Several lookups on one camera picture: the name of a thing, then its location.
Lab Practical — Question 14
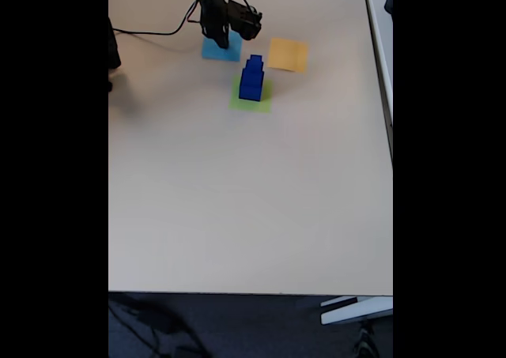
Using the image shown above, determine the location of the small blue cube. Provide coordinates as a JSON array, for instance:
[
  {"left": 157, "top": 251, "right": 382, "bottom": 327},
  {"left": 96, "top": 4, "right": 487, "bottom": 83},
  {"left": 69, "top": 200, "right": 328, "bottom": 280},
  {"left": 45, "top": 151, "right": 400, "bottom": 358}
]
[{"left": 241, "top": 60, "right": 266, "bottom": 87}]

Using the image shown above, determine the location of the large blue cube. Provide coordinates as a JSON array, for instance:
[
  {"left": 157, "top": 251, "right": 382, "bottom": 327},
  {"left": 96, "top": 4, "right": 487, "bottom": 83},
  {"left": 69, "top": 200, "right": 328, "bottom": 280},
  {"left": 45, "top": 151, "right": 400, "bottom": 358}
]
[{"left": 238, "top": 75, "right": 266, "bottom": 103}]

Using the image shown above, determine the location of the blue square sheet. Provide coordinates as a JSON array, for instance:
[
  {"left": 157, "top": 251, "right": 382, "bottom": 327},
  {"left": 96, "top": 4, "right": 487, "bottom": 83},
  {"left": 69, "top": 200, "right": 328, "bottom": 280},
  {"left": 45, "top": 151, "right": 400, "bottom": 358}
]
[{"left": 201, "top": 32, "right": 243, "bottom": 63}]

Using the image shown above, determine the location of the orange square sheet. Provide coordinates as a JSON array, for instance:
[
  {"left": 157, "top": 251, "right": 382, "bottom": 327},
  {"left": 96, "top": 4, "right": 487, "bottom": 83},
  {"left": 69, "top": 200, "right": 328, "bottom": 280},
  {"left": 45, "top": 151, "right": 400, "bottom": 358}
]
[{"left": 266, "top": 37, "right": 309, "bottom": 73}]

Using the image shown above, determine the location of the green square sheet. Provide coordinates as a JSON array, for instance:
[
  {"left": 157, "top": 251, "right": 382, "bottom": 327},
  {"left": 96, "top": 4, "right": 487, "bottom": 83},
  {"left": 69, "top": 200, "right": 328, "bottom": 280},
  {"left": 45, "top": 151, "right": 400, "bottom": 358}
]
[{"left": 228, "top": 76, "right": 274, "bottom": 115}]

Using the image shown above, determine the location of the white neighbouring table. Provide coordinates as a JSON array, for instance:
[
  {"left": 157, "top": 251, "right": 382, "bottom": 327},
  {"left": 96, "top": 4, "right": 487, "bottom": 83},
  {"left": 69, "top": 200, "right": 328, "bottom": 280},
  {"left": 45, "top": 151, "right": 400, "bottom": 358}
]
[{"left": 361, "top": 0, "right": 394, "bottom": 161}]

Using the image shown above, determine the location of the white grey bar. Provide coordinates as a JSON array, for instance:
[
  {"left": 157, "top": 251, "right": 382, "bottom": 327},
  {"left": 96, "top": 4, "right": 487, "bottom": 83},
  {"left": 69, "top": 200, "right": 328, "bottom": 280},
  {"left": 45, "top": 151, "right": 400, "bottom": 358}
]
[{"left": 319, "top": 296, "right": 394, "bottom": 326}]

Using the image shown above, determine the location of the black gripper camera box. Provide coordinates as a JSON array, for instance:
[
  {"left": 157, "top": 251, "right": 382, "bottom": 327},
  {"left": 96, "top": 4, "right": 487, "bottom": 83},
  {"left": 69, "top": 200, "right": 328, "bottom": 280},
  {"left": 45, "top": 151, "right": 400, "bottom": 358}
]
[{"left": 227, "top": 0, "right": 263, "bottom": 43}]

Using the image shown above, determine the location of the thin camera cable loop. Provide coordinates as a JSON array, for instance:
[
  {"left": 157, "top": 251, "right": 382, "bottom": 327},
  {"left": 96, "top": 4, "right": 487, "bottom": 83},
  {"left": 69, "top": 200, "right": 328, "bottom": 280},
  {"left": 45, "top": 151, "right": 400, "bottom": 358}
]
[{"left": 112, "top": 0, "right": 256, "bottom": 36}]

